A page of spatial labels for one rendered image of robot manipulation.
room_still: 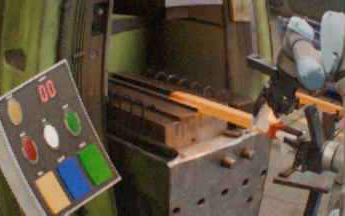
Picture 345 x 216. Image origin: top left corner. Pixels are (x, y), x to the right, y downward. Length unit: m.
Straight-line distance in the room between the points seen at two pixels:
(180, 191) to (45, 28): 0.56
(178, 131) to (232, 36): 0.40
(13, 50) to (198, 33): 0.66
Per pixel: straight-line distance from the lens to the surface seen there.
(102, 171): 1.22
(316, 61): 1.19
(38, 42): 1.41
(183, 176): 1.52
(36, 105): 1.13
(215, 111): 1.55
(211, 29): 1.86
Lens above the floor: 1.48
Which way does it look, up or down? 18 degrees down
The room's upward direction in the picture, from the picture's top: straight up
